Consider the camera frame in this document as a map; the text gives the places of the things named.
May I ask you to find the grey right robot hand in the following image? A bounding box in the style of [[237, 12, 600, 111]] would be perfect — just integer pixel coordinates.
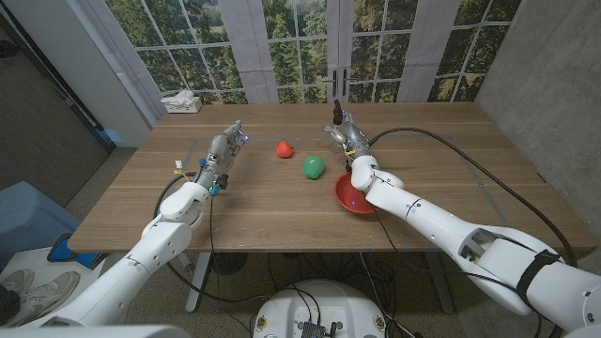
[[322, 111, 372, 171]]

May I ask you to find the white tissue box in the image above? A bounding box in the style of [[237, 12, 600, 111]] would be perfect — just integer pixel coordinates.
[[160, 90, 204, 115]]

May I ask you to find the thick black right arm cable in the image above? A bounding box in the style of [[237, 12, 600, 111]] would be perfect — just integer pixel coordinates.
[[368, 127, 578, 269]]

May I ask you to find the thin black left wrist cable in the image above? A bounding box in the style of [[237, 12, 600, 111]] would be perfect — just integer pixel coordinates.
[[208, 195, 218, 283]]

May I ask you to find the printed window backdrop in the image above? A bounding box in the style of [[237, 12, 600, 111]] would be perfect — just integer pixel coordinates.
[[77, 0, 522, 128]]

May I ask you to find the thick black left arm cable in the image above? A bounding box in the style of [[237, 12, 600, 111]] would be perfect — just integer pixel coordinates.
[[152, 173, 267, 304]]

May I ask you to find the black round floor fan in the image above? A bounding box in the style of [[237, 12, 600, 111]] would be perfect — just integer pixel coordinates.
[[209, 252, 249, 276]]

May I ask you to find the white table leg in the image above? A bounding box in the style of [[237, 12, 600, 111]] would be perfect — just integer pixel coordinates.
[[185, 252, 212, 315]]

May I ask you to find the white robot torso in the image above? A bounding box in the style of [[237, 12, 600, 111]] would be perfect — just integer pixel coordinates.
[[252, 279, 389, 338]]

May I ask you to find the grey sneaker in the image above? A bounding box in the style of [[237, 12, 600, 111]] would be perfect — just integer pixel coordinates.
[[0, 269, 35, 295], [7, 270, 82, 325]]

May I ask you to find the clear spray bottle black head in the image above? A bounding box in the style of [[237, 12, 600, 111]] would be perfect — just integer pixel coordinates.
[[328, 99, 348, 155]]

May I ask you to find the green toy bell pepper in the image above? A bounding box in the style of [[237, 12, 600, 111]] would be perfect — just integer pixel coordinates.
[[302, 154, 326, 180]]

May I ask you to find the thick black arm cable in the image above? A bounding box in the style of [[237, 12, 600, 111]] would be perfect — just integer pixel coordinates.
[[152, 173, 267, 304], [368, 127, 578, 269]]

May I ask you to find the red bowl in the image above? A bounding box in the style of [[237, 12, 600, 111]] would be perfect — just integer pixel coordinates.
[[333, 172, 377, 216]]

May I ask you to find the white floor board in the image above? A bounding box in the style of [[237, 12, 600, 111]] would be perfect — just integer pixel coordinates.
[[0, 247, 118, 325]]

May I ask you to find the person's dark trouser leg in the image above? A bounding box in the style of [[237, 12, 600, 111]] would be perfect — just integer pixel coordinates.
[[0, 284, 23, 325]]

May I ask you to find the white floor cable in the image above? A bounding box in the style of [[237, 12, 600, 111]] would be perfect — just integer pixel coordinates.
[[359, 252, 417, 338]]

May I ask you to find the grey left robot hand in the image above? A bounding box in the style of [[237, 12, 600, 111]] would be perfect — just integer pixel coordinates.
[[193, 119, 249, 196]]

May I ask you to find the grey table leg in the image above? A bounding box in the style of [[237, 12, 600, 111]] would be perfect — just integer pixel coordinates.
[[424, 251, 455, 315]]

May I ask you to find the blue plastic bin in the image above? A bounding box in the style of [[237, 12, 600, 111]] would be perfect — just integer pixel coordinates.
[[0, 181, 82, 271]]

